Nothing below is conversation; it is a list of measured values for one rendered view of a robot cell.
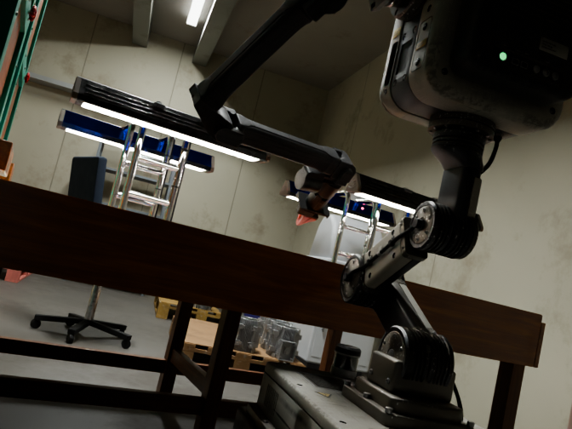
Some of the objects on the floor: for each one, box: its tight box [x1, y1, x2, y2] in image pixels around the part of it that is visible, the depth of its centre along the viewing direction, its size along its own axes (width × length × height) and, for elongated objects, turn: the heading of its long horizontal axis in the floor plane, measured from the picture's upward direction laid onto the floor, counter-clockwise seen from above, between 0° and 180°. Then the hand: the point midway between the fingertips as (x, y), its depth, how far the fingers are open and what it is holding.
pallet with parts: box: [169, 315, 306, 370], centre depth 402 cm, size 127×88×36 cm
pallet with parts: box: [154, 296, 222, 321], centre depth 595 cm, size 132×92×37 cm
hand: (298, 222), depth 165 cm, fingers closed
